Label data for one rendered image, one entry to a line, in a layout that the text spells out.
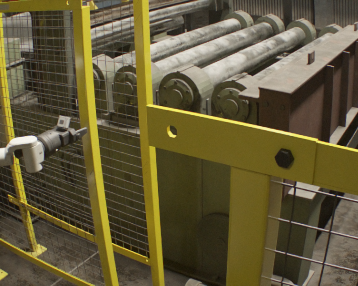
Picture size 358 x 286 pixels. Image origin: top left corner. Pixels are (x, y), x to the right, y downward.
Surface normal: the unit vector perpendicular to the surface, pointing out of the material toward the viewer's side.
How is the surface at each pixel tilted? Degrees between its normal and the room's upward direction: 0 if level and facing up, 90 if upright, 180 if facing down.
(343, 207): 0
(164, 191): 90
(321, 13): 90
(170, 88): 90
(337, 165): 90
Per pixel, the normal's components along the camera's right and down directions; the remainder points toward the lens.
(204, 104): 0.84, 0.19
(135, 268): -0.04, -0.91
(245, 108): -0.29, 0.37
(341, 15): -0.55, 0.36
